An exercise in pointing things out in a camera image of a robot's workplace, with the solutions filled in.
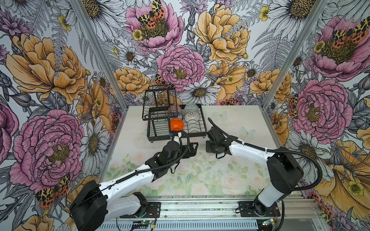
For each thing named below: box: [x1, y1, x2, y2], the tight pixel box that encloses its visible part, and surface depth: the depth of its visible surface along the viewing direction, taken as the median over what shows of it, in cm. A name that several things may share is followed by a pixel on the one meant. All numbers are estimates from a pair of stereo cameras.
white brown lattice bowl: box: [184, 110, 200, 124], surface depth 114 cm
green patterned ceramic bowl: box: [184, 102, 200, 116], surface depth 117 cm
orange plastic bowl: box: [167, 117, 185, 131], surface depth 106 cm
